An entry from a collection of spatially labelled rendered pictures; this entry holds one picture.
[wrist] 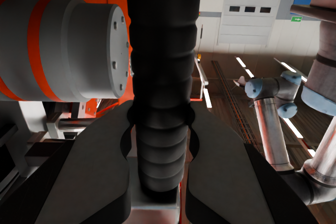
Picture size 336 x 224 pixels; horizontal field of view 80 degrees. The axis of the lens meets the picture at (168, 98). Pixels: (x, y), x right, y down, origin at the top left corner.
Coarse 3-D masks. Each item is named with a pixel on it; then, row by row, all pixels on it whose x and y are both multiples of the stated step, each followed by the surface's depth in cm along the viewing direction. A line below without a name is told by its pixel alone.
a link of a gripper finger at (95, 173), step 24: (96, 120) 10; (120, 120) 10; (96, 144) 9; (120, 144) 9; (72, 168) 8; (96, 168) 8; (120, 168) 8; (72, 192) 7; (96, 192) 7; (120, 192) 7; (48, 216) 6; (72, 216) 6; (96, 216) 6; (120, 216) 7
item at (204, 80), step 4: (200, 36) 554; (200, 40) 561; (196, 56) 638; (200, 56) 573; (196, 60) 604; (196, 64) 596; (200, 64) 575; (200, 68) 547; (200, 72) 529; (204, 76) 499; (204, 80) 478; (204, 84) 480; (200, 92) 534; (200, 96) 539; (192, 100) 544; (196, 100) 544; (200, 100) 544
